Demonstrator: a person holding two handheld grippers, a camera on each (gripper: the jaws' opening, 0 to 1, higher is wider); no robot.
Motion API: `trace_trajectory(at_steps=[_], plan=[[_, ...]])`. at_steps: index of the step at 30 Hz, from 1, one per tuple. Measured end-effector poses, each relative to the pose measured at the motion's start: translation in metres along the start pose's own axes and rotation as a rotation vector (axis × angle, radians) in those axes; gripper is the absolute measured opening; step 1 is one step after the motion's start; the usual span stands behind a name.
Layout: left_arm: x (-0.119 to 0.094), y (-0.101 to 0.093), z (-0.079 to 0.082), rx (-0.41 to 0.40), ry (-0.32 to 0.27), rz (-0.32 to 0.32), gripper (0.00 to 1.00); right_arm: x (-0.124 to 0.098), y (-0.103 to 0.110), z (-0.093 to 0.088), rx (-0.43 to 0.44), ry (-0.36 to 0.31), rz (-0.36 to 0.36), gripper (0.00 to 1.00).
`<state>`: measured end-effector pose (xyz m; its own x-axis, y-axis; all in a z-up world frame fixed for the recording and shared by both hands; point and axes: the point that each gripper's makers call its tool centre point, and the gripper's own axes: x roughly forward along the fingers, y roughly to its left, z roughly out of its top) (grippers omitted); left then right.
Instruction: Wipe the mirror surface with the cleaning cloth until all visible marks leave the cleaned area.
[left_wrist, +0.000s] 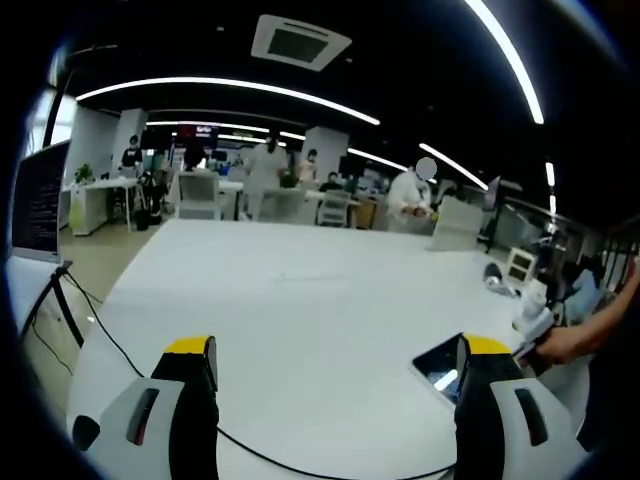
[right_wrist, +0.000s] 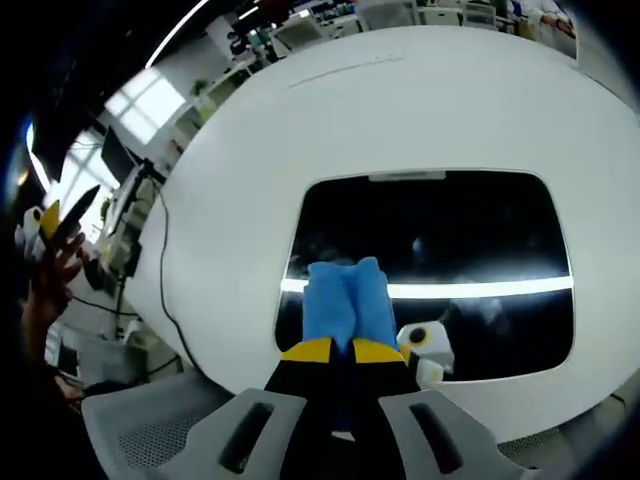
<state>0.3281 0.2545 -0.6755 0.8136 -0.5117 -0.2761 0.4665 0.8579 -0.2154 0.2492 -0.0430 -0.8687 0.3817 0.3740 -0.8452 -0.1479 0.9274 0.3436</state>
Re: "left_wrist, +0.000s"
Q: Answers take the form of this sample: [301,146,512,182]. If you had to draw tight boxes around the monitor on tripod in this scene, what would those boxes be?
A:
[9,139,74,267]

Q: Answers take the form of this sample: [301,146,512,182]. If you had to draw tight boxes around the ceiling air conditioner vent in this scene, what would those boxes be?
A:
[250,13,353,73]

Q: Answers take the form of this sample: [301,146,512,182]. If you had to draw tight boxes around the person's right hand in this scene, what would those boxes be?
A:
[533,323,599,375]

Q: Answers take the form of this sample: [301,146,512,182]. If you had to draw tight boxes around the long straight ceiling light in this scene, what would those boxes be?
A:
[462,0,546,126]

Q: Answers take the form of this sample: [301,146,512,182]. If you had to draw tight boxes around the grey headphones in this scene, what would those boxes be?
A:
[481,261,517,297]

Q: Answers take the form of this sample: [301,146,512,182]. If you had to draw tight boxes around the short ceiling light strip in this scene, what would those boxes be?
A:
[418,142,490,192]

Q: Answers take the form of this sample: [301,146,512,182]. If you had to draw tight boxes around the small black round object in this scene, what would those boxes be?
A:
[71,414,102,452]

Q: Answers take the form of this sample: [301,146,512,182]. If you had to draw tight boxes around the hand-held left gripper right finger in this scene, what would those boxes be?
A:
[452,332,592,480]

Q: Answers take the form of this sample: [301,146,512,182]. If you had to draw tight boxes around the long curved ceiling light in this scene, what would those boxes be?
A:
[75,76,382,127]

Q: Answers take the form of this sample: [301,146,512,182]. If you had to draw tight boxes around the black laptop stand legs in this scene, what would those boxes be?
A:
[18,259,87,350]

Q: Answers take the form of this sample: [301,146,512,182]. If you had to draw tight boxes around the person's dark clothing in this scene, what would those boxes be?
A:
[576,349,637,454]

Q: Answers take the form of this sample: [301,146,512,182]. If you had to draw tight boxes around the red wall screen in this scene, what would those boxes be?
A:
[176,123,220,141]

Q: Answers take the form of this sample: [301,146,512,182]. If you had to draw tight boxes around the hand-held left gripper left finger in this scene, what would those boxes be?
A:
[87,334,221,480]

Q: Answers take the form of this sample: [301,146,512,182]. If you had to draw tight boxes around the white upright box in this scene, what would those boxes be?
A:
[429,195,484,253]

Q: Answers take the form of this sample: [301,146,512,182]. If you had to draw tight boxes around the white mesh office chair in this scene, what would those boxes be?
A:
[316,189,352,228]
[258,186,307,225]
[176,169,222,221]

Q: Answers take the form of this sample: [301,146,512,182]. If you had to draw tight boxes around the black cable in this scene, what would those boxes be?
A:
[60,271,457,480]

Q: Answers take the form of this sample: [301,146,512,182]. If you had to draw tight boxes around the white side desk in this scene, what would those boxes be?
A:
[62,178,139,237]

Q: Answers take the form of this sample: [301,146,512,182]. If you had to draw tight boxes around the small white drawer box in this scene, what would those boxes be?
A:
[505,246,539,282]

